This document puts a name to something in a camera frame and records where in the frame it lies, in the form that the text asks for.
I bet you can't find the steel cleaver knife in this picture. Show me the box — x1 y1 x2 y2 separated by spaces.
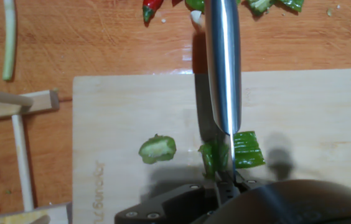
194 0 243 180

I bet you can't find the wooden peg dish rack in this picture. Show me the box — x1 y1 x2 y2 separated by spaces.
0 86 72 224

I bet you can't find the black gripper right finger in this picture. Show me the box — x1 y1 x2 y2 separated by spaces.
228 171 263 205

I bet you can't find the green chili pepper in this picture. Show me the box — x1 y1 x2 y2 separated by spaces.
231 130 266 170

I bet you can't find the bamboo cutting board metal handle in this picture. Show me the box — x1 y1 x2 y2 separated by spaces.
72 68 351 224

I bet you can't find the green chili stem end piece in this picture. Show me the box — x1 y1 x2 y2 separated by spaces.
138 133 177 165

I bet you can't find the small white garlic bit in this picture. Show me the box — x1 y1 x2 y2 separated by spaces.
189 10 205 33

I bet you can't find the pale green onion stalk piece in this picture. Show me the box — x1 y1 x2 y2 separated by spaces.
1 0 17 82

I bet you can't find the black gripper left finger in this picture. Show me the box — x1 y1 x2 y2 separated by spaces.
115 170 230 224

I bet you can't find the green pepper piece pale inside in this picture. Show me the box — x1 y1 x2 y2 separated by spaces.
245 0 276 17

